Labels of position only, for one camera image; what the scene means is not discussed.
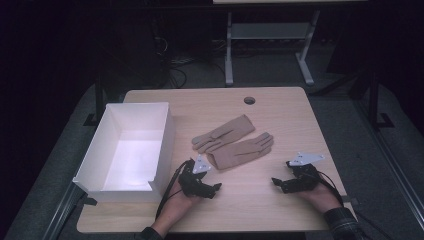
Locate black metal stand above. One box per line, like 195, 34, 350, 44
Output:
365, 68, 396, 132
82, 74, 108, 128

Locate bundle of floor cables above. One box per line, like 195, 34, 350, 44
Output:
151, 34, 228, 90

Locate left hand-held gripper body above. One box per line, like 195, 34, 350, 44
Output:
178, 153, 215, 198

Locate person's right hand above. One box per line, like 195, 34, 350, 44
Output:
296, 182, 341, 214

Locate white cardboard box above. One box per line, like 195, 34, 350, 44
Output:
72, 101, 176, 203

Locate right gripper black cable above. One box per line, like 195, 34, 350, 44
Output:
315, 170, 389, 240

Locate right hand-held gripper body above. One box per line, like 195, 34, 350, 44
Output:
285, 152, 326, 194

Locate person's left hand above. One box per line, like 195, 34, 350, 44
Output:
164, 191, 201, 218

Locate white metal shelf stand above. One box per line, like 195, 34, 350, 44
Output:
224, 9, 322, 88

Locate metal floor rail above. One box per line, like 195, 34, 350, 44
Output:
352, 98, 424, 232
42, 182, 85, 240

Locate beige glove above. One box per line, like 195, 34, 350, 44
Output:
191, 114, 256, 155
206, 131, 275, 171

